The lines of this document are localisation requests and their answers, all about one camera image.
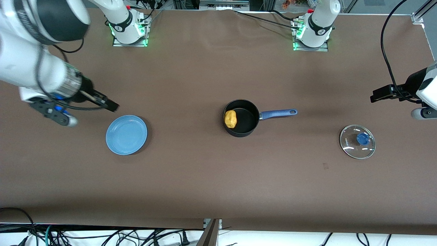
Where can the yellow potato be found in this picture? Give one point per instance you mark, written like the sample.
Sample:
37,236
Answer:
230,119

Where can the blue round plate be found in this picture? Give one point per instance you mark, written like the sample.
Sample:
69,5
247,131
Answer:
126,135

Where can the metal corner bracket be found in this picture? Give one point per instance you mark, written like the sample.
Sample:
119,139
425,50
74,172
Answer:
417,17

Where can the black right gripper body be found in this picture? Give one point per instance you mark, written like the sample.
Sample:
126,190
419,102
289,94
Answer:
86,92

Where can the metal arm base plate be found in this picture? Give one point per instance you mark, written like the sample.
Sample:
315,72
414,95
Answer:
143,39
297,46

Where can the grey metal frame rail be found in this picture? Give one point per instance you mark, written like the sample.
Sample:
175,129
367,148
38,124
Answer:
223,4

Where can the aluminium profile beam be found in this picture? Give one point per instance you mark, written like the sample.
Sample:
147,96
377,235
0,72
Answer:
210,234

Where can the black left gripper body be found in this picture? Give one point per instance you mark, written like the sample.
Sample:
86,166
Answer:
411,87

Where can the glass lid with blue knob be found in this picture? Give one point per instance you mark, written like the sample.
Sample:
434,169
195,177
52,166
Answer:
357,141

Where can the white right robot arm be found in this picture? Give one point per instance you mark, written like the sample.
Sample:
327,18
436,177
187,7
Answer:
30,65

